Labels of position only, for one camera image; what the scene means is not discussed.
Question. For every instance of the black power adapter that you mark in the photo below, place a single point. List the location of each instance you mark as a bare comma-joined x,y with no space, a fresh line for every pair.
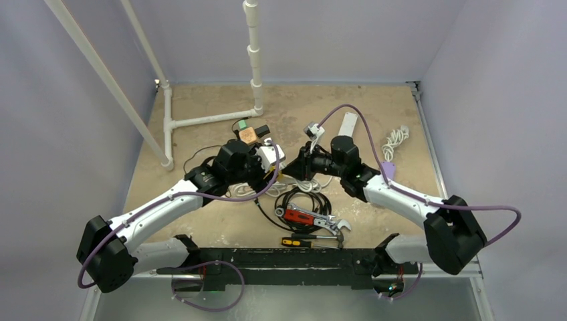
262,131

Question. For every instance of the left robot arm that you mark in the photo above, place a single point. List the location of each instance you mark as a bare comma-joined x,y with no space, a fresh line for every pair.
109,250

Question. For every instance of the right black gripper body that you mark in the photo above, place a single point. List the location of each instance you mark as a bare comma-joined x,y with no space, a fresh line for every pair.
303,160

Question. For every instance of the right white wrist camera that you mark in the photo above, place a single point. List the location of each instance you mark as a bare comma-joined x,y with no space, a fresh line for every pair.
314,132

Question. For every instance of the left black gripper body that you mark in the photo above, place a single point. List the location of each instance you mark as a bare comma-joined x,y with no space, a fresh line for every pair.
252,172

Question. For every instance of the yellow black screwdriver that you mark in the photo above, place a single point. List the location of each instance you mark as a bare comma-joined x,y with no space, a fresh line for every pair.
299,243

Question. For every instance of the red adjustable wrench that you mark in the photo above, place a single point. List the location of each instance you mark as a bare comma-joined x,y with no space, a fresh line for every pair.
292,212

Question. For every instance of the white power strip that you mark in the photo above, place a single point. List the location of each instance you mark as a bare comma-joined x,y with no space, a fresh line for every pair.
348,124

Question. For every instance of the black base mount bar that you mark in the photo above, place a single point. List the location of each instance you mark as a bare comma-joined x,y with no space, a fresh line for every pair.
357,268

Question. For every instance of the wooden cube adapter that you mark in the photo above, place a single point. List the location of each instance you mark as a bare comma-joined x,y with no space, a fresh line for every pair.
248,135

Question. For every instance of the white PVC pipe frame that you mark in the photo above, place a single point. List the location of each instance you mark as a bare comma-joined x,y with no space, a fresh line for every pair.
163,153

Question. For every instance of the green cube adapter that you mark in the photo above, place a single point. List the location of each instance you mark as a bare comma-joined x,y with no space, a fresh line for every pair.
240,124

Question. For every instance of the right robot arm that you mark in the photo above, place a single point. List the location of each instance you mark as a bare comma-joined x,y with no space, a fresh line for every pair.
452,236

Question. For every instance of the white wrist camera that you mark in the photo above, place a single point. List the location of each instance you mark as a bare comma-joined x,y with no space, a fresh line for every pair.
314,132
268,154

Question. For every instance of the purple power strip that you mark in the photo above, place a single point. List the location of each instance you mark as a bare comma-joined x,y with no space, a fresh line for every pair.
388,169

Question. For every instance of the small claw hammer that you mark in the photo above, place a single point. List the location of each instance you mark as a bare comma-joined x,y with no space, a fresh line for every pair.
310,237

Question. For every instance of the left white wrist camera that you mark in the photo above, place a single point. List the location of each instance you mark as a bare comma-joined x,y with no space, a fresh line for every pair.
268,154

